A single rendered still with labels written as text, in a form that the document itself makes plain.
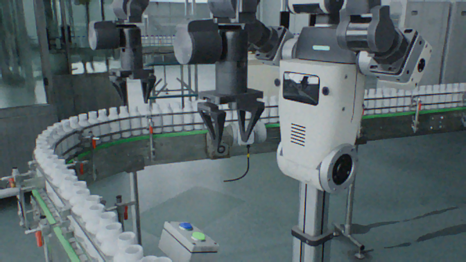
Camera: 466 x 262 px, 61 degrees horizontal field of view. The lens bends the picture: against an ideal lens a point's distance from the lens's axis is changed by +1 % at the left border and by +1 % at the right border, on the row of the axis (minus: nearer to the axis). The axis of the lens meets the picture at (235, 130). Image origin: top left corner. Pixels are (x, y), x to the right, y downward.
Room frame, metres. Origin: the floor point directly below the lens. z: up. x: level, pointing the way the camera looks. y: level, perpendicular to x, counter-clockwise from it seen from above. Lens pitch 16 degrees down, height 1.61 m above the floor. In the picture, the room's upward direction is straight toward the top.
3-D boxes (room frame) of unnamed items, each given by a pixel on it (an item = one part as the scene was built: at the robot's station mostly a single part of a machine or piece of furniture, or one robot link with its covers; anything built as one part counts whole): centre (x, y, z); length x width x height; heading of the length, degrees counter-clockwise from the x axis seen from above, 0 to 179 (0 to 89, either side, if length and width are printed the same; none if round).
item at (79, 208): (0.98, 0.41, 1.08); 0.06 x 0.06 x 0.17
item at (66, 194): (1.07, 0.48, 1.08); 0.06 x 0.06 x 0.17
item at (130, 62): (1.05, 0.27, 1.51); 0.10 x 0.07 x 0.07; 127
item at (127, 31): (1.04, 0.28, 1.57); 0.07 x 0.06 x 0.07; 127
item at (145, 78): (1.06, 0.26, 1.44); 0.07 x 0.07 x 0.09; 37
